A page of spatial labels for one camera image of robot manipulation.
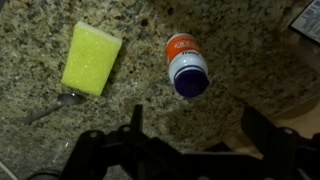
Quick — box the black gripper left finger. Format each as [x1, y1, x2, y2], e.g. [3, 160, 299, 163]
[130, 104, 145, 134]

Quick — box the yellow sponge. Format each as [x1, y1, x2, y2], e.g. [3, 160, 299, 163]
[60, 20, 123, 98]

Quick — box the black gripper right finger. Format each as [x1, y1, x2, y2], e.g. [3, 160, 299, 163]
[241, 105, 278, 159]

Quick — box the white bottle with orange label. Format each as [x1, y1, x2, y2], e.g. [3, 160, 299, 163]
[165, 32, 211, 99]

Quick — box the grey metal spoon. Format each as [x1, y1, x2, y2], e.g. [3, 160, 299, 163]
[23, 92, 87, 126]

